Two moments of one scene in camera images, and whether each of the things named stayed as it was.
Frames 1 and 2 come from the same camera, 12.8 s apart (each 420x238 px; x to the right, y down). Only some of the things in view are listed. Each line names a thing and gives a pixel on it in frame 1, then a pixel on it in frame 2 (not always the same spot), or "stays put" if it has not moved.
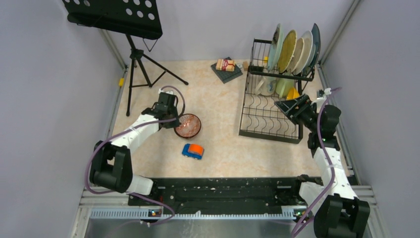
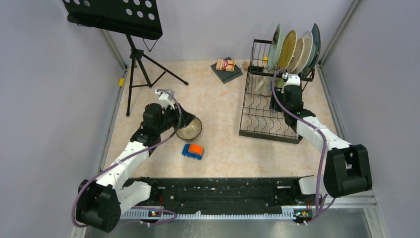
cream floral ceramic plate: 298,54 stays put
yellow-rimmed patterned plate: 287,51 stays put
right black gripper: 289,107 -> 274,106
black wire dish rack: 261,117 stays put
